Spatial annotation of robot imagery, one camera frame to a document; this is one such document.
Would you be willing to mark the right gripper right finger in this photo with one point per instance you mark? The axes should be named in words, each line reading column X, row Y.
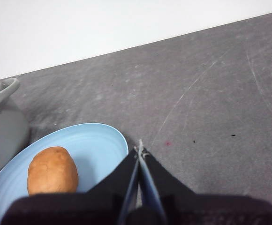
column 208, row 211

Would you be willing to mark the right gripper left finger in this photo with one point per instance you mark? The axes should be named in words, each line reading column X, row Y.
column 79, row 208

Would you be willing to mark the brown potato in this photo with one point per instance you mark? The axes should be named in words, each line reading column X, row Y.
column 52, row 171

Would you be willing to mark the blue round plate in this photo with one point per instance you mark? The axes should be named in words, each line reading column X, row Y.
column 91, row 145

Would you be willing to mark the pale green electric steamer pot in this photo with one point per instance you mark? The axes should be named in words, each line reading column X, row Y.
column 4, row 131

